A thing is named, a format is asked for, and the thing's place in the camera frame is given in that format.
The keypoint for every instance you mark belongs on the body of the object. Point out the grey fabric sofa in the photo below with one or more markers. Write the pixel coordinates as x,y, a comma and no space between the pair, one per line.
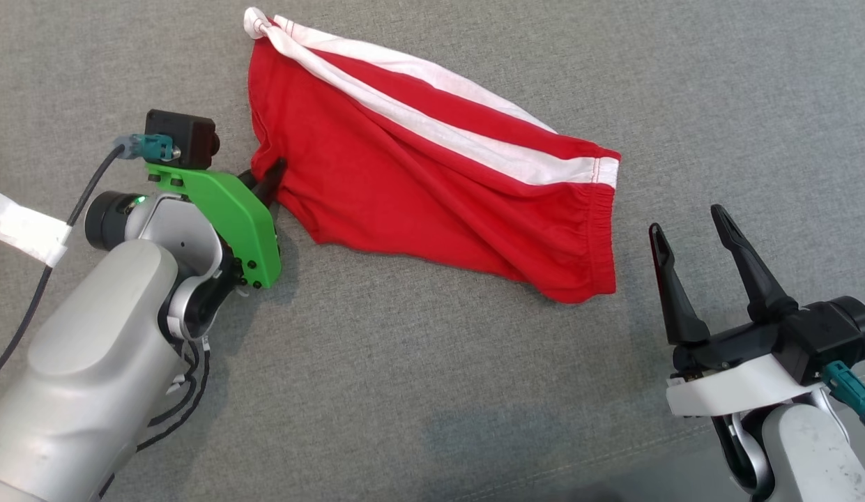
439,390

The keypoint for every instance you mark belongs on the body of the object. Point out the white tape label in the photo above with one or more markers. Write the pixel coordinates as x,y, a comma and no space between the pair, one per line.
24,226

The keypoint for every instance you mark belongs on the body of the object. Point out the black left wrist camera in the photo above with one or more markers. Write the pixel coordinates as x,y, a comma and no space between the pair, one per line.
185,136

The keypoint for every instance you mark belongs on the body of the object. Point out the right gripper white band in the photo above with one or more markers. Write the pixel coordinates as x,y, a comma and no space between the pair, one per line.
732,387

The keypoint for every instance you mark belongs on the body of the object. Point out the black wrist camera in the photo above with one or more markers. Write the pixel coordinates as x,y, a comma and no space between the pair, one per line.
829,335
185,136

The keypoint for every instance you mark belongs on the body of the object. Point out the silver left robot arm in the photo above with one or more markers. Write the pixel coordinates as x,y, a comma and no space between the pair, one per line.
90,376

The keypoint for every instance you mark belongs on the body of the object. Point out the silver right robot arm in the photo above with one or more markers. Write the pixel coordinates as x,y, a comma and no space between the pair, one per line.
808,453

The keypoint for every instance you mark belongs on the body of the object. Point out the red shorts with white stripe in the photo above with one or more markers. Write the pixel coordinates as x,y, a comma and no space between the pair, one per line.
404,181

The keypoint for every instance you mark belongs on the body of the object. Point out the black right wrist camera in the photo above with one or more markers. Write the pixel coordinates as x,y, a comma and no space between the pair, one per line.
829,335

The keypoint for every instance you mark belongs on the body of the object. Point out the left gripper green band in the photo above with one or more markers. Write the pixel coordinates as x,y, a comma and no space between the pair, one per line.
240,216

